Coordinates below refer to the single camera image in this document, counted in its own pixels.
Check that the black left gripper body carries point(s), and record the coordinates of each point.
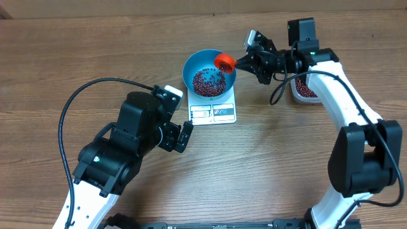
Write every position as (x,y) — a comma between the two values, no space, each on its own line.
(170,135)

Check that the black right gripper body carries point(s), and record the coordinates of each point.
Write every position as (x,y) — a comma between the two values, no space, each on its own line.
(278,66)

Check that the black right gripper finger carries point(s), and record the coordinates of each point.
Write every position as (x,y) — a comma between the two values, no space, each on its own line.
(247,60)
(249,67)

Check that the red measuring scoop blue handle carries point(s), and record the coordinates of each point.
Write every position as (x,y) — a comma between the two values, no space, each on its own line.
(225,63)

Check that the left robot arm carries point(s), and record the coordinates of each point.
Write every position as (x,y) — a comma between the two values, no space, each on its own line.
(107,164)

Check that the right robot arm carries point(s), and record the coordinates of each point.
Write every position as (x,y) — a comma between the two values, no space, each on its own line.
(365,157)

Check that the red beans in bowl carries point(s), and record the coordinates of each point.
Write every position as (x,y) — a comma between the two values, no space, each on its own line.
(209,82)

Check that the blue plastic bowl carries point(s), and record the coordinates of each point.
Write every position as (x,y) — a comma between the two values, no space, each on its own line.
(200,60)

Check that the white digital kitchen scale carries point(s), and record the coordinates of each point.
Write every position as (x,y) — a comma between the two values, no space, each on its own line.
(207,112)

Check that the clear plastic food container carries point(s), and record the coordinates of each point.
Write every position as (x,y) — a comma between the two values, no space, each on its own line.
(300,99)

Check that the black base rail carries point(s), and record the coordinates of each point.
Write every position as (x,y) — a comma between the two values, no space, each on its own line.
(123,222)

